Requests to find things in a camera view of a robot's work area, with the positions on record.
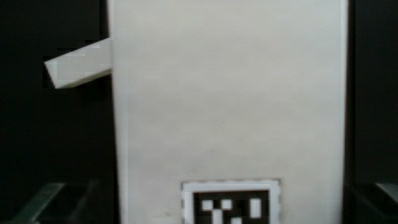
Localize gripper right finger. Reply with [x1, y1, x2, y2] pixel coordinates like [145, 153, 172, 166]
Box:
[353, 182, 398, 224]

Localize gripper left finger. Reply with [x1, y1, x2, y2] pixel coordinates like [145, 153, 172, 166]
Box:
[10, 181, 97, 224]

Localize white cabinet door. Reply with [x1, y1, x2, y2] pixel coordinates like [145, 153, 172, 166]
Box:
[44, 38, 111, 89]

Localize small white cabinet top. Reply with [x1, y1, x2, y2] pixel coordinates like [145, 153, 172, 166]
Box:
[111, 0, 348, 224]

